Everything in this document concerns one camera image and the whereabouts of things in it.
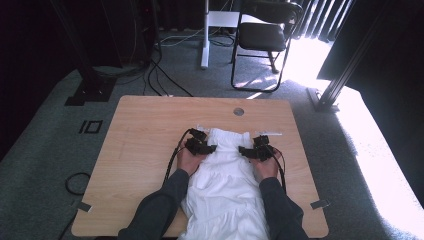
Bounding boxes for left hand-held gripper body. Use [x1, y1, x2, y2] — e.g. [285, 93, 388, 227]
[184, 125, 211, 156]

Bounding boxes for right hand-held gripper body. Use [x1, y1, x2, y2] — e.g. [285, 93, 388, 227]
[253, 132, 283, 163]

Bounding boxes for white skirt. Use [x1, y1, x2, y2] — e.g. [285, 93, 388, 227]
[178, 127, 271, 240]

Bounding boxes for person's right hand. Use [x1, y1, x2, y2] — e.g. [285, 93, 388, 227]
[249, 149, 283, 183]

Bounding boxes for person's left hand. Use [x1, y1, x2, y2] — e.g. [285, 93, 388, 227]
[175, 143, 205, 177]

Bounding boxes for black folding chair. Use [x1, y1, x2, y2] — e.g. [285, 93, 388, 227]
[230, 0, 305, 94]

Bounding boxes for dark equipment rack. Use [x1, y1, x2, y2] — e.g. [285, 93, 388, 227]
[99, 0, 161, 68]

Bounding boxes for dark pleated curtain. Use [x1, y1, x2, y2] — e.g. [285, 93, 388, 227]
[293, 0, 354, 43]

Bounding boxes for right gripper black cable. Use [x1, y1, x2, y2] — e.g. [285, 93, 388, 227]
[271, 148, 288, 194]

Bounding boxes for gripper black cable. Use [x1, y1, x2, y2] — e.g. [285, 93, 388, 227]
[271, 148, 288, 194]
[162, 128, 196, 188]

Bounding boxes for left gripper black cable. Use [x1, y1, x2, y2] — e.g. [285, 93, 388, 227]
[162, 128, 196, 188]

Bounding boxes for black floor cables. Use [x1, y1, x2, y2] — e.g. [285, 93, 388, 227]
[143, 58, 194, 98]

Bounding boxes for aluminium profile post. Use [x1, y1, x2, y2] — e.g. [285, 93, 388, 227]
[306, 0, 391, 113]

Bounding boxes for white desk frame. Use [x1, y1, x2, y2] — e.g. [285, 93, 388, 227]
[199, 0, 241, 70]

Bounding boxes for white floor cable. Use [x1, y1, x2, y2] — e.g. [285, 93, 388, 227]
[156, 28, 206, 48]

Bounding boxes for black stand with base plate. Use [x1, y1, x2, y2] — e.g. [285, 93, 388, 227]
[49, 0, 118, 107]

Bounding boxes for black cable loop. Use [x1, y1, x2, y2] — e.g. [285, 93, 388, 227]
[64, 172, 92, 196]

